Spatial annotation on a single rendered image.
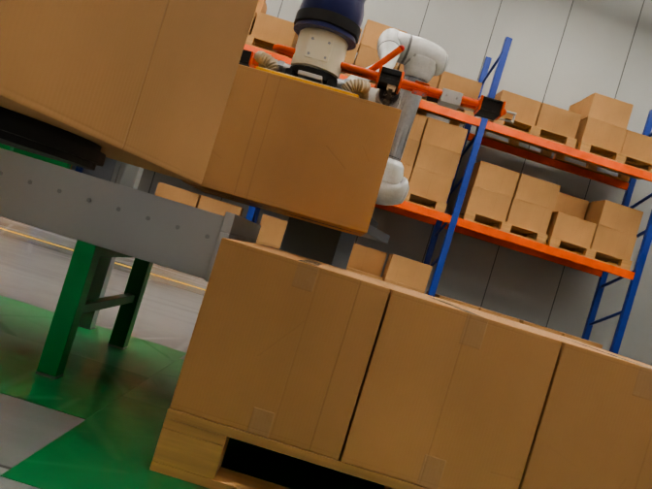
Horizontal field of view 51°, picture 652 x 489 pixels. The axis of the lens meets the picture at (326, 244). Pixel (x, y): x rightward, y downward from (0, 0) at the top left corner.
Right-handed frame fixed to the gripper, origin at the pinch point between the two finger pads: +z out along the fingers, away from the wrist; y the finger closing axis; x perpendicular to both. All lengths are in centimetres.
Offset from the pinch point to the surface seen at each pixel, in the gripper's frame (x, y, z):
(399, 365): -19, 82, 78
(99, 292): 90, 104, -49
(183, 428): 23, 109, 78
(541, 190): -247, -114, -737
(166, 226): 51, 68, 33
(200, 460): 17, 115, 78
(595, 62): -304, -359, -869
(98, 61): 29, 52, 164
